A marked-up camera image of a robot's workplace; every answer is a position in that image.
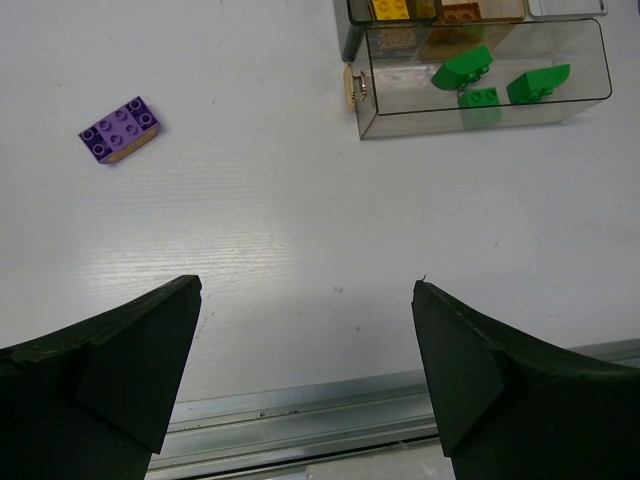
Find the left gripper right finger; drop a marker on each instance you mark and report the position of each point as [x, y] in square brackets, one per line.
[510, 406]

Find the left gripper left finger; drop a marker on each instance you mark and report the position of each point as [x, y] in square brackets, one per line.
[94, 400]

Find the purple lego brick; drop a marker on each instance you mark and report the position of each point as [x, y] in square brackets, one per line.
[122, 132]

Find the green sloped lego brick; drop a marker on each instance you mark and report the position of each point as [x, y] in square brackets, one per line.
[534, 85]

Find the brown lego brick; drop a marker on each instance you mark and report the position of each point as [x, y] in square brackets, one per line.
[455, 12]

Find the yellow lego brick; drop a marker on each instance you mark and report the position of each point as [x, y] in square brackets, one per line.
[389, 10]

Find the clear long plastic container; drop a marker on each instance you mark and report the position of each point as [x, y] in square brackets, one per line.
[414, 79]

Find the small tan peg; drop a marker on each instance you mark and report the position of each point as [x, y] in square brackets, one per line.
[355, 86]

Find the orange tinted plastic container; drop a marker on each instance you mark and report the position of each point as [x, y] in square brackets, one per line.
[463, 25]

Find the smoky grey plastic container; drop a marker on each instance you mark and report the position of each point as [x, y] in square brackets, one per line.
[354, 17]

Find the clear square plastic container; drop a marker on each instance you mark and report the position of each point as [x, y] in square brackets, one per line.
[566, 9]

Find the aluminium frame rail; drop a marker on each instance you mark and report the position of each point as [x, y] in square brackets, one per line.
[237, 421]

